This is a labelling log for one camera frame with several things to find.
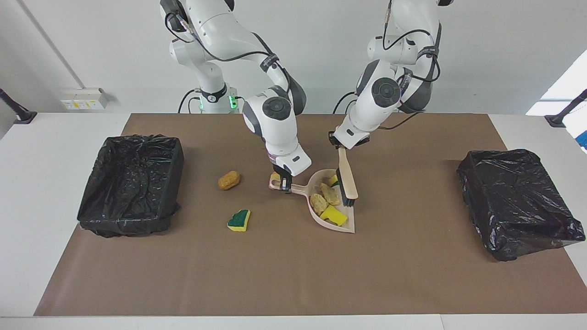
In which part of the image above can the black bag lined bin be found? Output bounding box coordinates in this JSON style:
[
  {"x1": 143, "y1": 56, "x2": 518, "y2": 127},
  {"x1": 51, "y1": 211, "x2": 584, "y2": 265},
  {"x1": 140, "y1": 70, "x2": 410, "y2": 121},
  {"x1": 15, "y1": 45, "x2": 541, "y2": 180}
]
[
  {"x1": 77, "y1": 134, "x2": 185, "y2": 238},
  {"x1": 457, "y1": 148, "x2": 586, "y2": 262}
]

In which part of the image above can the black right base cable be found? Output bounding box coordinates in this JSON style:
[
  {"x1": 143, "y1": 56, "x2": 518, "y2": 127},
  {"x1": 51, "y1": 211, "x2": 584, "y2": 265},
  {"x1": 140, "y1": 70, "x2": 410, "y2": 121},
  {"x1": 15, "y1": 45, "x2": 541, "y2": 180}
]
[{"x1": 178, "y1": 88, "x2": 202, "y2": 114}]

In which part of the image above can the black left base cable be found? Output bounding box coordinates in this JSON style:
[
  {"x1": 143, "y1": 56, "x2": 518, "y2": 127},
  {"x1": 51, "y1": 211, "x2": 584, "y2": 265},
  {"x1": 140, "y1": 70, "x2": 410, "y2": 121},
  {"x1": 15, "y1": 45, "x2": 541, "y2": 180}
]
[{"x1": 333, "y1": 91, "x2": 363, "y2": 114}]

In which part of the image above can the beige plastic dustpan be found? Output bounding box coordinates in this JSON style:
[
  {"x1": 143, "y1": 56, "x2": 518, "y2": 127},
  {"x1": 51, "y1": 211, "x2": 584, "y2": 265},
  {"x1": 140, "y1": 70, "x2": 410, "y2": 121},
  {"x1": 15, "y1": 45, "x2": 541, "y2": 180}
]
[{"x1": 269, "y1": 169, "x2": 356, "y2": 234}]

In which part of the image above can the black camera stand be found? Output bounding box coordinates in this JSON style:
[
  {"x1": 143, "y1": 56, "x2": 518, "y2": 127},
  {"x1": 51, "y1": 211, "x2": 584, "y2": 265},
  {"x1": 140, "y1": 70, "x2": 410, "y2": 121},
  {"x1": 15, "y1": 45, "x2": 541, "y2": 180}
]
[
  {"x1": 0, "y1": 88, "x2": 37, "y2": 125},
  {"x1": 545, "y1": 89, "x2": 587, "y2": 128}
]

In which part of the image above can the white blue object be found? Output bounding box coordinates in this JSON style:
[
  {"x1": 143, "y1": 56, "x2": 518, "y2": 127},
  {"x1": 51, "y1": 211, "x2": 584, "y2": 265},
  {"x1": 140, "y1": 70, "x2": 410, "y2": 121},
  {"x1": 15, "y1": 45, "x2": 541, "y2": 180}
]
[{"x1": 562, "y1": 108, "x2": 587, "y2": 154}]

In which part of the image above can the beige handled hand brush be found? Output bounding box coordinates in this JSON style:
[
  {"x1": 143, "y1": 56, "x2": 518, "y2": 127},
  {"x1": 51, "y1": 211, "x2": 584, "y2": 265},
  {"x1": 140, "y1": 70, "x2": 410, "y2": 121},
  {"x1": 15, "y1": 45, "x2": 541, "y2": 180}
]
[{"x1": 336, "y1": 146, "x2": 359, "y2": 208}]

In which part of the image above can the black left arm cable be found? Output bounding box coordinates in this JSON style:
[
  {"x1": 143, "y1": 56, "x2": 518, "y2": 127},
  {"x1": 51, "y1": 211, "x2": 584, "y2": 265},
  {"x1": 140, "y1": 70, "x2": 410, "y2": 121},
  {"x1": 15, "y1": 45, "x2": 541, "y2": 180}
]
[{"x1": 381, "y1": 0, "x2": 442, "y2": 131}]

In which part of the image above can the green topped yellow sponge chunk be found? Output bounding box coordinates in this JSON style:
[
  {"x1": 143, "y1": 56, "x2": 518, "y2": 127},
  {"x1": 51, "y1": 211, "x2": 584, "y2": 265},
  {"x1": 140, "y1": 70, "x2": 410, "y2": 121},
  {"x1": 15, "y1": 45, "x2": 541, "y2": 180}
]
[{"x1": 227, "y1": 209, "x2": 251, "y2": 232}]

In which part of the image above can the notched yellow sponge piece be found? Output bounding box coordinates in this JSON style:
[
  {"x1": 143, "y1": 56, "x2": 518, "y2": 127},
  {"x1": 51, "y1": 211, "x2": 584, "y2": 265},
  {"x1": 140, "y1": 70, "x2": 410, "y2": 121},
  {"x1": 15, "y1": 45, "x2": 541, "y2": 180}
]
[{"x1": 320, "y1": 205, "x2": 349, "y2": 227}]

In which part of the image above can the white wall socket box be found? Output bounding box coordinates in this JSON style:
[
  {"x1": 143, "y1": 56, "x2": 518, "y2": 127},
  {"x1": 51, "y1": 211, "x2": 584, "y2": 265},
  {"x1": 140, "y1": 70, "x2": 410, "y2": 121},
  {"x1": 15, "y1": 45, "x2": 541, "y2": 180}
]
[{"x1": 60, "y1": 88, "x2": 109, "y2": 110}]

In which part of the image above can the brown paper table mat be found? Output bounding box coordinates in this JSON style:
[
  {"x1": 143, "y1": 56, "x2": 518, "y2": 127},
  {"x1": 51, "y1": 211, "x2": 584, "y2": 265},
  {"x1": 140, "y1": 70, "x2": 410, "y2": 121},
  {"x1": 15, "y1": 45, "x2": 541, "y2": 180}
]
[{"x1": 33, "y1": 113, "x2": 587, "y2": 317}]

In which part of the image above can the brown oval bread nugget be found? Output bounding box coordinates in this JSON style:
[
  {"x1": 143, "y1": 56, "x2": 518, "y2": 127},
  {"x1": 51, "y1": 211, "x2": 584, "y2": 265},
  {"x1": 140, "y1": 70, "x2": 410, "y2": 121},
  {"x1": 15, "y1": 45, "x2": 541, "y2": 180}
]
[{"x1": 218, "y1": 170, "x2": 241, "y2": 191}]

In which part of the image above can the black base cable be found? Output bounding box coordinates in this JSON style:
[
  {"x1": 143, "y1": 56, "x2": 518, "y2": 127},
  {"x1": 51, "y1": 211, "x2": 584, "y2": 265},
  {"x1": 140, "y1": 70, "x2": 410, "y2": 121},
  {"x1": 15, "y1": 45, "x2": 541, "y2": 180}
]
[
  {"x1": 333, "y1": 91, "x2": 363, "y2": 114},
  {"x1": 178, "y1": 88, "x2": 202, "y2": 114}
]

